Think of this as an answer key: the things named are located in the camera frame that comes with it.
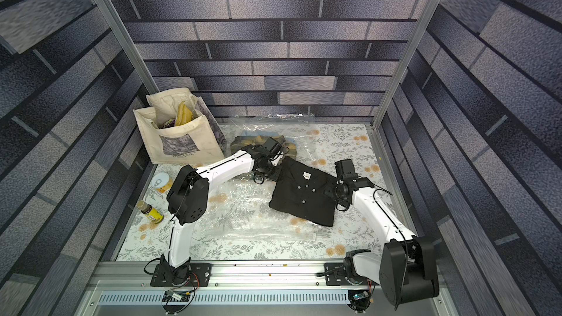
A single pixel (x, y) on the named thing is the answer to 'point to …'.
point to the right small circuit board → (359, 300)
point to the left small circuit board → (169, 295)
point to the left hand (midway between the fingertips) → (278, 174)
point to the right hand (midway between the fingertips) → (328, 191)
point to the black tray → (301, 191)
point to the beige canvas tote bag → (176, 126)
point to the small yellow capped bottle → (150, 212)
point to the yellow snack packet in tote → (184, 114)
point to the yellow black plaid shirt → (240, 143)
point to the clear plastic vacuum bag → (238, 208)
